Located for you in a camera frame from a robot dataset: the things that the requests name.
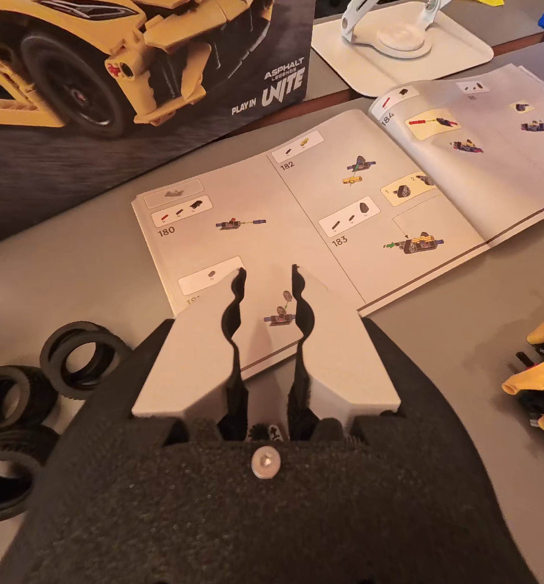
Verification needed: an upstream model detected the building instruction booklet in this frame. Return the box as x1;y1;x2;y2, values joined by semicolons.
131;63;544;381

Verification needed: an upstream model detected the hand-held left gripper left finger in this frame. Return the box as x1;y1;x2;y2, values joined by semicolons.
132;267;250;441

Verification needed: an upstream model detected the grey desk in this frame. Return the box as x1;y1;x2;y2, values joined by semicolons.
0;0;544;584

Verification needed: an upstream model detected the toy car set box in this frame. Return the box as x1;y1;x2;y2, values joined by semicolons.
0;0;317;249

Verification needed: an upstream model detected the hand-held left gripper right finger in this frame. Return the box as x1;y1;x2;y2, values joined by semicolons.
287;264;401;441

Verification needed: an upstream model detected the black rubber toy tire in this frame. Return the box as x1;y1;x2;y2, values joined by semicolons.
0;449;45;524
0;365;58;432
40;321;133;401
0;422;59;461

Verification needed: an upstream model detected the white document stand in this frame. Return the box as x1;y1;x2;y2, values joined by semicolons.
311;0;495;98

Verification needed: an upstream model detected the yellow toy brick car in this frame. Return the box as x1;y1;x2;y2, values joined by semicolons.
501;305;544;445

